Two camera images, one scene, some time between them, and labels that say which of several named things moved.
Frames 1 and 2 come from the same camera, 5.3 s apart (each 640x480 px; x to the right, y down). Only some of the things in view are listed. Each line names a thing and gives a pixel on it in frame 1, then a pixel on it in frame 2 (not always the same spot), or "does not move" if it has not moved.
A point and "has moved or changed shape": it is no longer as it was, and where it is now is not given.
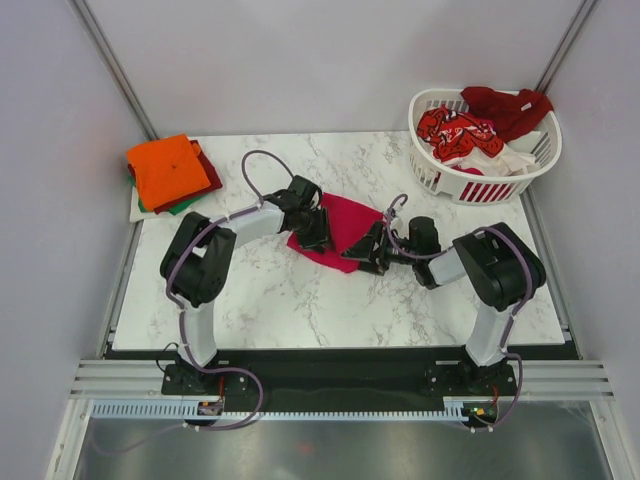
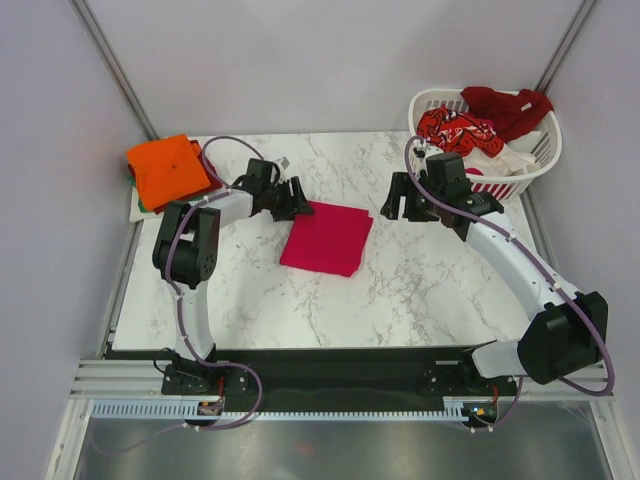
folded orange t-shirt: [167, 169] does not move
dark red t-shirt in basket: [514, 114] does not move
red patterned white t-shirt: [466, 145] does not move
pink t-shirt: [347, 222] has moved or changed shape
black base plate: [340, 378] does not move
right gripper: [362, 250] → [402, 184]
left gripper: [321, 236] → [296, 206]
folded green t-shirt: [173, 210] does not move
